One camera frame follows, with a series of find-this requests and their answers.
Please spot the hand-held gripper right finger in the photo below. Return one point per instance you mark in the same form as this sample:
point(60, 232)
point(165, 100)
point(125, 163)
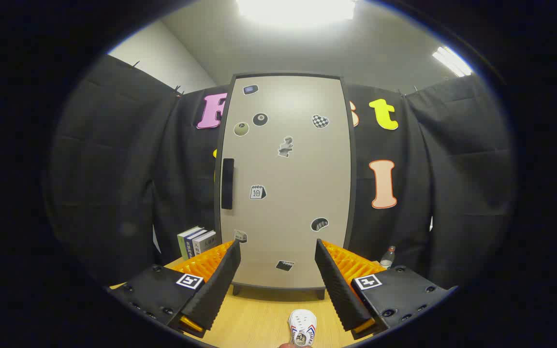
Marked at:
point(339, 290)

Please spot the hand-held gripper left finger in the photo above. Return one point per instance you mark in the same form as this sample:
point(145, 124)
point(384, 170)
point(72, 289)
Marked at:
point(220, 285)

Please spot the white canvas shoe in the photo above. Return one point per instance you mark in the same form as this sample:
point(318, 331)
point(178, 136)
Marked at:
point(302, 324)

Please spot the dark grey shoe cabinet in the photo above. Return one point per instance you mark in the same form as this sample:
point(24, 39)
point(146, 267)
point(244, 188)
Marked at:
point(353, 203)

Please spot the beige shoe cabinet door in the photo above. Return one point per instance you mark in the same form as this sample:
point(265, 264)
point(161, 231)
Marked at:
point(298, 193)

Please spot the white spine book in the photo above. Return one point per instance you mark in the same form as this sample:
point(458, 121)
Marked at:
point(203, 242)

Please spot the dark blue spine book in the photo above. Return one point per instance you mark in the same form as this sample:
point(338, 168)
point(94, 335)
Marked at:
point(189, 247)

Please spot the clear bottle with red label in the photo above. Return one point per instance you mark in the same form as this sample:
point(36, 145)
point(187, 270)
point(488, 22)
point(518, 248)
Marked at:
point(388, 258)

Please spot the black backdrop cloth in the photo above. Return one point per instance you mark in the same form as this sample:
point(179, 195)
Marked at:
point(114, 169)

